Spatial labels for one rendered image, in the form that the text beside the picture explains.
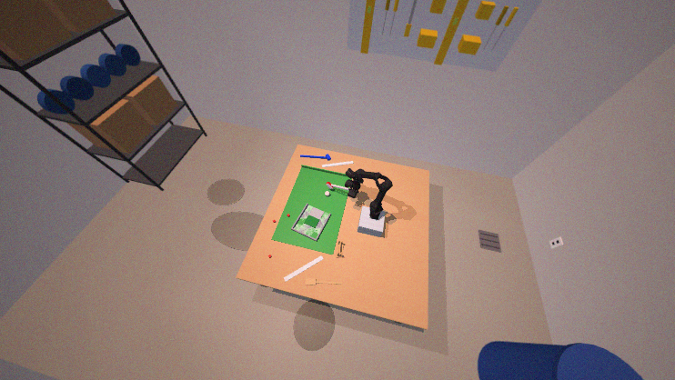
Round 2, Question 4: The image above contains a green rectangular mat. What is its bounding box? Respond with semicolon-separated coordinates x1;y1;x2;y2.
271;167;352;255

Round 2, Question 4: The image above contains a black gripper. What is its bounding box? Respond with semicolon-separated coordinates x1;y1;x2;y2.
348;178;364;198

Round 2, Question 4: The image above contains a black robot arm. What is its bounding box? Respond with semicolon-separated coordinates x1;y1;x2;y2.
345;168;393;220

